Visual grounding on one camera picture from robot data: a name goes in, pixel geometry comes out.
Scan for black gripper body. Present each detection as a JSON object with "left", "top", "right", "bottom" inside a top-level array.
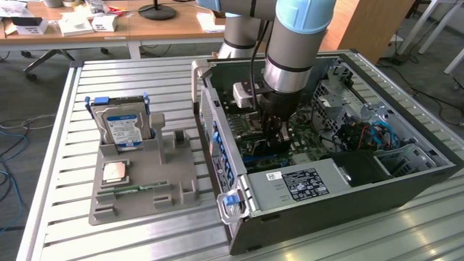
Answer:
[{"left": 258, "top": 91, "right": 302, "bottom": 123}]

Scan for CPU socket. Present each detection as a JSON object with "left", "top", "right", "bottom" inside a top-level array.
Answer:
[{"left": 244, "top": 113, "right": 266, "bottom": 134}]

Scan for green motherboard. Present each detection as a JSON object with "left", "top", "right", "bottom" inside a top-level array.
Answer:
[{"left": 220, "top": 95, "right": 331, "bottom": 175}]

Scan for blue expansion slot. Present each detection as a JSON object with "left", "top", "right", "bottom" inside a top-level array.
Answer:
[{"left": 243, "top": 153, "right": 288, "bottom": 166}]

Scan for silver metal drive cage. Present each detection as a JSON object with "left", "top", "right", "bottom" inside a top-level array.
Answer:
[{"left": 310, "top": 58, "right": 370, "bottom": 136}]

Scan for grey power supply unit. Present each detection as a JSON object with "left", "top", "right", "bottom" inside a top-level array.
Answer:
[{"left": 246, "top": 159, "right": 352, "bottom": 213}]

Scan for black open PC case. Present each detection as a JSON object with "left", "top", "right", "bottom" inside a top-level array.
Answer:
[{"left": 191, "top": 48, "right": 459, "bottom": 256}]

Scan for white paper stack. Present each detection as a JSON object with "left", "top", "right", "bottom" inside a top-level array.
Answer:
[{"left": 196, "top": 13, "right": 227, "bottom": 34}]

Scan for silver disk bay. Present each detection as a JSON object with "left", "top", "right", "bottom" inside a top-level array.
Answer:
[{"left": 372, "top": 144, "right": 438, "bottom": 179}]

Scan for grey plastic parts rack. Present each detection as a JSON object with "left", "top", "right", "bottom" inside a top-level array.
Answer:
[{"left": 88, "top": 113, "right": 200, "bottom": 226}]

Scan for brown wooden cabinet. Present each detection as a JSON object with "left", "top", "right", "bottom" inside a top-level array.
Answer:
[{"left": 319, "top": 0, "right": 416, "bottom": 64}]

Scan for small white device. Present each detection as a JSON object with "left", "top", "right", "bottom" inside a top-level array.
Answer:
[{"left": 388, "top": 34, "right": 404, "bottom": 59}]

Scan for hard disk with blue carrier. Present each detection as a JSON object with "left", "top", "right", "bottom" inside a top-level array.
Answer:
[{"left": 84, "top": 92, "right": 155, "bottom": 153}]

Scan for green RAM stick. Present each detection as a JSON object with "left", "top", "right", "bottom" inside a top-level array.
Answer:
[{"left": 98, "top": 184, "right": 171, "bottom": 194}]

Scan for wooden office desk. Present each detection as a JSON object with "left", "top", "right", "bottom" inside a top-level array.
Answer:
[
  {"left": 128, "top": 0, "right": 330, "bottom": 59},
  {"left": 0, "top": 1, "right": 131, "bottom": 80}
]

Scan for silver CPU chip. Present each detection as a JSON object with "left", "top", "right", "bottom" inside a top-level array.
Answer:
[{"left": 103, "top": 163, "right": 128, "bottom": 182}]

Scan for black lamp base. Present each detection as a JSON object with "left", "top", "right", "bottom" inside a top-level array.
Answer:
[{"left": 138, "top": 0, "right": 178, "bottom": 21}]

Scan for white labelled box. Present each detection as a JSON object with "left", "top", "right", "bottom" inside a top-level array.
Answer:
[{"left": 91, "top": 15, "right": 119, "bottom": 33}]

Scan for open white box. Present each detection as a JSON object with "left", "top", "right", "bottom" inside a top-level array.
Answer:
[{"left": 58, "top": 12, "right": 95, "bottom": 37}]

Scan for white box with black lid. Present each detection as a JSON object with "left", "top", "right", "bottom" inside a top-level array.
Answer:
[{"left": 10, "top": 16, "right": 50, "bottom": 35}]

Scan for loose printed papers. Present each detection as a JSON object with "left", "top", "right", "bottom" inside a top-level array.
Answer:
[{"left": 0, "top": 4, "right": 30, "bottom": 18}]

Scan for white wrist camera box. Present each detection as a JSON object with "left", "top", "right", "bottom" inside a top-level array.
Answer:
[{"left": 234, "top": 81, "right": 268, "bottom": 108}]

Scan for black camera cable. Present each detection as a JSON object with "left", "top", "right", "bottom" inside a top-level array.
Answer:
[{"left": 250, "top": 19, "right": 274, "bottom": 116}]

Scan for blue data wire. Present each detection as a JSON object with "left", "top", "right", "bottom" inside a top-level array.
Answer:
[{"left": 370, "top": 121, "right": 400, "bottom": 151}]

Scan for white table frame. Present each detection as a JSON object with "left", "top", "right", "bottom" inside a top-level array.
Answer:
[{"left": 444, "top": 48, "right": 464, "bottom": 74}]

